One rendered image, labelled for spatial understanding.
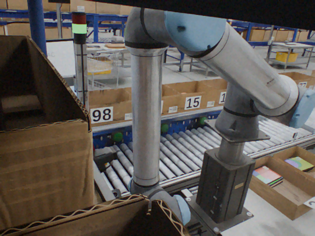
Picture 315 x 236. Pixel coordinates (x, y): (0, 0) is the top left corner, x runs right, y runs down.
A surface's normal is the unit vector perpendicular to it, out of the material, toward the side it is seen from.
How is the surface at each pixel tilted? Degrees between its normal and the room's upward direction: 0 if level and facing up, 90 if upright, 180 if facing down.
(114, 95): 90
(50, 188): 91
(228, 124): 68
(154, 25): 108
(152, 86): 90
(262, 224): 0
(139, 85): 92
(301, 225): 0
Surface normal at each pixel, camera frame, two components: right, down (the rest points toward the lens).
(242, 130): -0.07, 0.04
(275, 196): -0.85, 0.17
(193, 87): 0.49, 0.39
